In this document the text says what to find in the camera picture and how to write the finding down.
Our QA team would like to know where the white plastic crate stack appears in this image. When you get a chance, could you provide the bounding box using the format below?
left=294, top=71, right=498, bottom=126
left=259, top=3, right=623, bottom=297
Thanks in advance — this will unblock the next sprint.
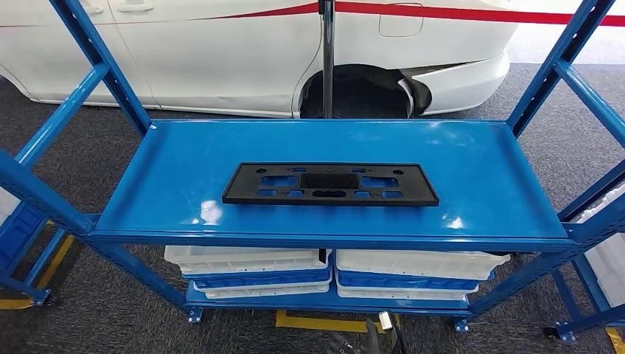
left=0, top=187, right=21, bottom=226
left=575, top=181, right=625, bottom=310

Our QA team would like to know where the blue metal shelf rack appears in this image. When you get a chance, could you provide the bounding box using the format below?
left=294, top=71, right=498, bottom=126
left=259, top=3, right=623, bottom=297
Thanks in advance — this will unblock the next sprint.
left=0, top=195, right=75, bottom=309
left=544, top=195, right=625, bottom=344
left=0, top=0, right=625, bottom=338

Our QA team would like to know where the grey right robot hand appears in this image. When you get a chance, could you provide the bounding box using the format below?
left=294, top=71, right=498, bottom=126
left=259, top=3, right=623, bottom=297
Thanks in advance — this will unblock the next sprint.
left=328, top=319, right=383, bottom=354

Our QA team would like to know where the blue plastic crate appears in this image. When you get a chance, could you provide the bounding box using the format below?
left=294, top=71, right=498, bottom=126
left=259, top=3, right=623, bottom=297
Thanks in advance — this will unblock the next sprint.
left=336, top=269, right=495, bottom=293
left=0, top=204, right=46, bottom=268
left=182, top=267, right=333, bottom=291

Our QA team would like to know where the white car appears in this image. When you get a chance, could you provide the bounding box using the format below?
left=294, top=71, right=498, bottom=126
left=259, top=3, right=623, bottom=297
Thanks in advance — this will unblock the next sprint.
left=0, top=0, right=520, bottom=120

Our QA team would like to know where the red barrier belt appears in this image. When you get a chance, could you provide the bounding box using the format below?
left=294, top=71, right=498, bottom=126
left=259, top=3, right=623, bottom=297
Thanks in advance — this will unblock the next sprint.
left=335, top=1, right=625, bottom=28
left=195, top=2, right=321, bottom=21

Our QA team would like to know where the chrome stanchion pole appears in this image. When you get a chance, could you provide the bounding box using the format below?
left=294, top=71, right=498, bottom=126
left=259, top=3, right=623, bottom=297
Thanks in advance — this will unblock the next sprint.
left=318, top=0, right=338, bottom=120

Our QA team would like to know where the yellow floor tape marking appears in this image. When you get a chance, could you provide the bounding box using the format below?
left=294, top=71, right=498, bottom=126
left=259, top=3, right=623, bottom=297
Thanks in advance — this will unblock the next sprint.
left=604, top=326, right=625, bottom=354
left=0, top=233, right=76, bottom=310
left=275, top=308, right=402, bottom=335

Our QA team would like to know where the black licence plate bracket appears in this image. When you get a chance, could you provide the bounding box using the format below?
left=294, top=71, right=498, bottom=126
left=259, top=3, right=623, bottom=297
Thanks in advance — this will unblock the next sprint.
left=221, top=162, right=441, bottom=208

